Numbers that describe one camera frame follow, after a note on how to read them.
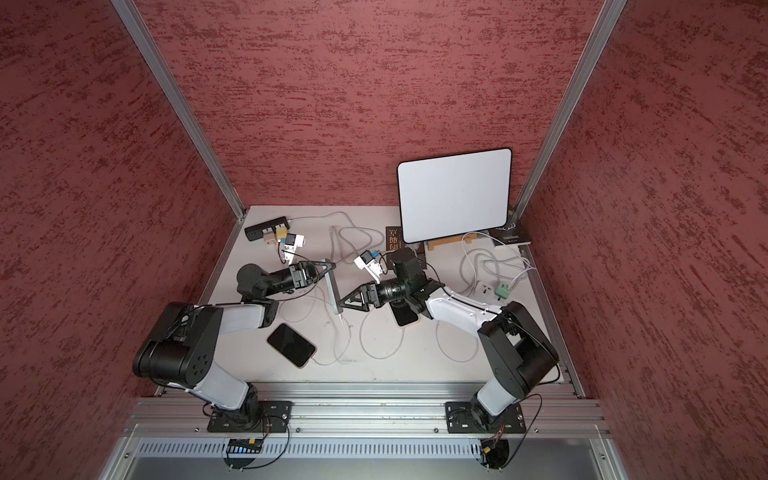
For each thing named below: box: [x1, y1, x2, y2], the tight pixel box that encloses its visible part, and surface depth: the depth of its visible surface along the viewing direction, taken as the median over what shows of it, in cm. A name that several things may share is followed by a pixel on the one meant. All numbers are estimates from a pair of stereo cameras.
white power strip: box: [474, 281, 499, 301], surface depth 97 cm
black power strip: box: [244, 216, 290, 241], surface depth 113 cm
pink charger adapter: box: [263, 232, 278, 246], surface depth 112 cm
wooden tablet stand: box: [428, 233, 479, 251], surface depth 108 cm
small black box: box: [488, 224, 532, 245], surface depth 113 cm
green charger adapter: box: [494, 284, 511, 299], surface depth 94 cm
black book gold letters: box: [386, 226, 403, 251], surface depth 112 cm
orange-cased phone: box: [267, 323, 317, 369], surface depth 87 cm
